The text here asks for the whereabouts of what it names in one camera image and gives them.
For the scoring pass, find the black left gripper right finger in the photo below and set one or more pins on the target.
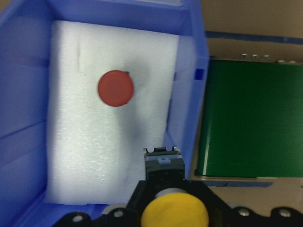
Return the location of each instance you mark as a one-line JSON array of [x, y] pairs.
[[219, 212]]

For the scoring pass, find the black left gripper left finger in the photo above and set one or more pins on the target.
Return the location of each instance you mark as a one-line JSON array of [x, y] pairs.
[[139, 200]]

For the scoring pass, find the yellow push button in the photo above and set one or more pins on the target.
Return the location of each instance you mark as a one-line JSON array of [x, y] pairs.
[[172, 205]]

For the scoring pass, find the red push button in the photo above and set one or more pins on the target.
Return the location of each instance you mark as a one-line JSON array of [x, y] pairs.
[[116, 88]]

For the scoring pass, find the white foam pad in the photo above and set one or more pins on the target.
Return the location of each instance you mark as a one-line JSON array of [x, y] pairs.
[[95, 151]]

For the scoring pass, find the green conveyor belt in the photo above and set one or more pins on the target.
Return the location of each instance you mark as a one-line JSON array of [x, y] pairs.
[[252, 124]]

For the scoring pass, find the blue plastic bin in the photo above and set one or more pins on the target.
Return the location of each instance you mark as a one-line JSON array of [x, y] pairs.
[[25, 31]]

